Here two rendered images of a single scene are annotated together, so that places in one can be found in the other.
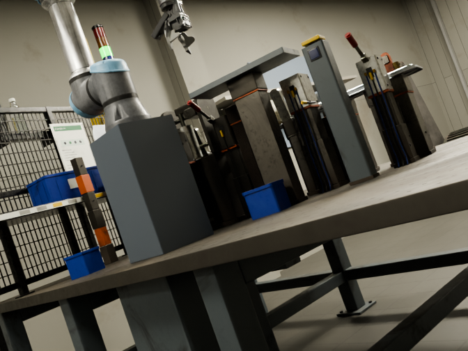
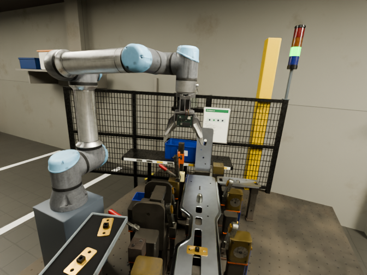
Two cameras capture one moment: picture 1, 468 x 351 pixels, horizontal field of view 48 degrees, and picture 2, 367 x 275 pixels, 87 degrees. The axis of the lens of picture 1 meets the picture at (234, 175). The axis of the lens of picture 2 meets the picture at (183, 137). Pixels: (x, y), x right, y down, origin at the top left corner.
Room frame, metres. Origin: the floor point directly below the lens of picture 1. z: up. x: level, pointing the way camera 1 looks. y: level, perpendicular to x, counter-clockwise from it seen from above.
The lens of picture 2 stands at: (1.79, -0.64, 1.66)
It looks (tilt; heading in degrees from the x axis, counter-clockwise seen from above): 16 degrees down; 66
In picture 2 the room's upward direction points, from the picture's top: 3 degrees clockwise
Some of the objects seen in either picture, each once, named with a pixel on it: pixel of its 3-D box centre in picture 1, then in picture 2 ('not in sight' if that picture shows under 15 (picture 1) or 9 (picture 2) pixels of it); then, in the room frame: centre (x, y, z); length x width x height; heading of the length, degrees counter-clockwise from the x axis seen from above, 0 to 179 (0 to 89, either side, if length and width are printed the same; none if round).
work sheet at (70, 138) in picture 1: (74, 151); (215, 125); (2.69, 0.74, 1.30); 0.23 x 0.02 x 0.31; 151
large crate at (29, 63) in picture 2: not in sight; (37, 64); (0.81, 3.86, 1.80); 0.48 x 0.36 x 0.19; 132
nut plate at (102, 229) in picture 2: not in sight; (105, 225); (1.78, -0.04, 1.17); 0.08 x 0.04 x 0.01; 76
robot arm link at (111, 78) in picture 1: (111, 81); (66, 167); (1.64, 0.26, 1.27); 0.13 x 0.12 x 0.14; 46
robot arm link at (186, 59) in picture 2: not in sight; (186, 64); (2.07, 0.02, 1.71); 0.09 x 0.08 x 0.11; 136
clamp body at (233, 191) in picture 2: not in sight; (233, 216); (2.50, 0.15, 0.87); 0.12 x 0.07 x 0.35; 151
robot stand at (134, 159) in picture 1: (151, 189); (74, 237); (1.63, 0.26, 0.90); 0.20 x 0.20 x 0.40; 42
